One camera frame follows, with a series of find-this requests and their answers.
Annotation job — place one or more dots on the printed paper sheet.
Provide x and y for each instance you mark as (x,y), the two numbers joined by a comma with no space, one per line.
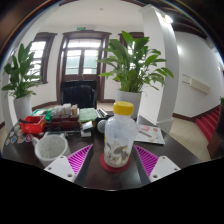
(151,134)

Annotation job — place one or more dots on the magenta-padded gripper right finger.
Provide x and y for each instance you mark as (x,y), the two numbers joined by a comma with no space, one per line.
(165,168)

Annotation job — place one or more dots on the slim leafy plant white pot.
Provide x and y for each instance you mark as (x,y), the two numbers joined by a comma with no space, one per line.
(21,76)

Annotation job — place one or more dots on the dark wood framed window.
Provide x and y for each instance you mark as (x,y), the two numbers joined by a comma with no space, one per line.
(41,56)

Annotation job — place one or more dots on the green exit sign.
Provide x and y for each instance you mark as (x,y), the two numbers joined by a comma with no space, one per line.
(81,28)

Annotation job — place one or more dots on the group of small white containers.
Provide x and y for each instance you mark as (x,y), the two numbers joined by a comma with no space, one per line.
(65,110)

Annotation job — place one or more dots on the clear yellow-capped drink bottle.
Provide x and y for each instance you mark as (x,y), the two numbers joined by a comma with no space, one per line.
(120,140)

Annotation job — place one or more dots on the green plastic tray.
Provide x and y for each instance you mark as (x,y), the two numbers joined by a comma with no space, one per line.
(41,113)

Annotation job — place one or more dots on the round colourful sticker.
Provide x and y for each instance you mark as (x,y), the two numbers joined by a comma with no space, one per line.
(29,137)
(20,139)

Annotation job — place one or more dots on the flat round red coaster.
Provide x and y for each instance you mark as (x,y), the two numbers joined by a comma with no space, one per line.
(115,169)

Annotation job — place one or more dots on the large leafy plant white pot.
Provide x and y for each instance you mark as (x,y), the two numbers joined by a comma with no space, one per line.
(133,66)

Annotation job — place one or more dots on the white wall unit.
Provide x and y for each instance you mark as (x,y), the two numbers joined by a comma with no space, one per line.
(199,84)

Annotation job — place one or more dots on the red plastic basket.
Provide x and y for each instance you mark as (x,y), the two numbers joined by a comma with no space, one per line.
(32,126)

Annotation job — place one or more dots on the dark wood glazed door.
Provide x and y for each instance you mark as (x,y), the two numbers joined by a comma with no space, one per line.
(81,60)

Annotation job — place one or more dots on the green cloth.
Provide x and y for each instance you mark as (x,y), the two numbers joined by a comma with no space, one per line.
(88,115)

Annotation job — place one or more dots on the dark brown box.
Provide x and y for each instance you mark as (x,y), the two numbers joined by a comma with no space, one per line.
(64,124)

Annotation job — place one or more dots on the black office chair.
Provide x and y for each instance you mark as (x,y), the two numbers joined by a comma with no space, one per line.
(78,95)

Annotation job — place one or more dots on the white mug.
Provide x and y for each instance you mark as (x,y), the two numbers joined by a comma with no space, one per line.
(50,148)

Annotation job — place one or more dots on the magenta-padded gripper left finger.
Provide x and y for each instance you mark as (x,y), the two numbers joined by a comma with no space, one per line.
(60,168)

